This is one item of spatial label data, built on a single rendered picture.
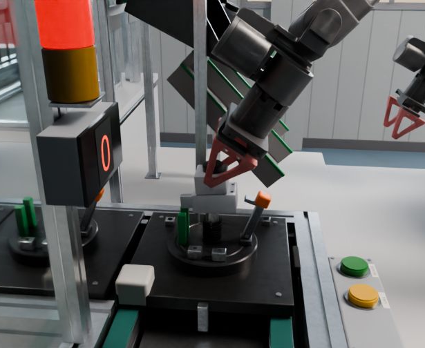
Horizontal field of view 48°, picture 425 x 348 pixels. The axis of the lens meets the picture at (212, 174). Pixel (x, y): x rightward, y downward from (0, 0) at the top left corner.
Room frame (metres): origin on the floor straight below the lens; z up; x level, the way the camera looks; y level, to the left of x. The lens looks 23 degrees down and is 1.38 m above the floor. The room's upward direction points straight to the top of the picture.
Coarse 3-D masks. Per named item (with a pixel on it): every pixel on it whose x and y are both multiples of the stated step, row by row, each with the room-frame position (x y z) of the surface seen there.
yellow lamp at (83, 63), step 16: (48, 48) 0.45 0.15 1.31; (64, 48) 0.45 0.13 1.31; (80, 48) 0.45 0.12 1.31; (48, 64) 0.44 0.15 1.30; (64, 64) 0.44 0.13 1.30; (80, 64) 0.44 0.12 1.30; (96, 64) 0.46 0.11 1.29; (48, 80) 0.44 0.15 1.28; (64, 80) 0.44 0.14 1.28; (80, 80) 0.44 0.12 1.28; (96, 80) 0.46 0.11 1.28; (48, 96) 0.45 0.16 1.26; (64, 96) 0.44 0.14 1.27; (80, 96) 0.44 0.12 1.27; (96, 96) 0.46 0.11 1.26
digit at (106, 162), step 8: (104, 120) 0.47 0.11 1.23; (96, 128) 0.44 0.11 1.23; (104, 128) 0.47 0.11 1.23; (96, 136) 0.44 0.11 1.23; (104, 136) 0.46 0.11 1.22; (96, 144) 0.44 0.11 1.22; (104, 144) 0.46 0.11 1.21; (104, 152) 0.46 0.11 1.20; (112, 152) 0.48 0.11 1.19; (104, 160) 0.46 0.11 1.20; (112, 160) 0.48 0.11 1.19; (104, 168) 0.45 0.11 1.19; (112, 168) 0.48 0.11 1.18; (104, 176) 0.45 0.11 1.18
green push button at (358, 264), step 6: (348, 258) 0.62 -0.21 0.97; (354, 258) 0.62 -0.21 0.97; (360, 258) 0.62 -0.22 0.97; (342, 264) 0.60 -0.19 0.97; (348, 264) 0.60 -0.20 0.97; (354, 264) 0.60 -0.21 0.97; (360, 264) 0.60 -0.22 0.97; (366, 264) 0.60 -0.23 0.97; (342, 270) 0.60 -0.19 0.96; (348, 270) 0.59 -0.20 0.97; (354, 270) 0.59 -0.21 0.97; (360, 270) 0.59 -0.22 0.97; (366, 270) 0.59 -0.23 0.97
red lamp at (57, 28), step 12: (36, 0) 0.45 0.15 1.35; (48, 0) 0.44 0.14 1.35; (60, 0) 0.44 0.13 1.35; (72, 0) 0.44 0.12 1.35; (84, 0) 0.45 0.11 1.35; (36, 12) 0.45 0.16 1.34; (48, 12) 0.44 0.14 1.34; (60, 12) 0.44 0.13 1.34; (72, 12) 0.44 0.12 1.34; (84, 12) 0.45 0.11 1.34; (48, 24) 0.44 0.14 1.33; (60, 24) 0.44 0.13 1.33; (72, 24) 0.44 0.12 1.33; (84, 24) 0.45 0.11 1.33; (48, 36) 0.44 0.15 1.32; (60, 36) 0.44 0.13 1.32; (72, 36) 0.44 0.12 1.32; (84, 36) 0.45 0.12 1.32
